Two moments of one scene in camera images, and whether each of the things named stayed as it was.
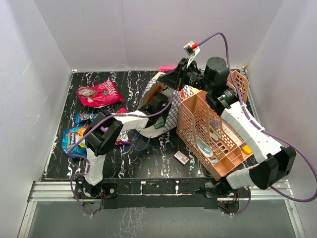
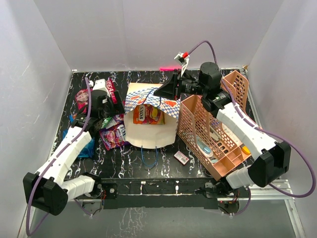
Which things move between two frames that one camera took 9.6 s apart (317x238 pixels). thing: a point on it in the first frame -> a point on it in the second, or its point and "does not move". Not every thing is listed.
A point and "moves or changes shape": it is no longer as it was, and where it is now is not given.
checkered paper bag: x=168 y=121 moves or changes shape
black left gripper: x=166 y=115 -> x=116 y=109
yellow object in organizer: x=246 y=149 does not move
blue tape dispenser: x=204 y=148 does not move
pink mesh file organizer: x=219 y=143 does not move
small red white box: x=181 y=157 does not move
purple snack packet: x=122 y=139 moves or changes shape
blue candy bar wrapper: x=81 y=117 moves or changes shape
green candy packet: x=160 y=123 moves or changes shape
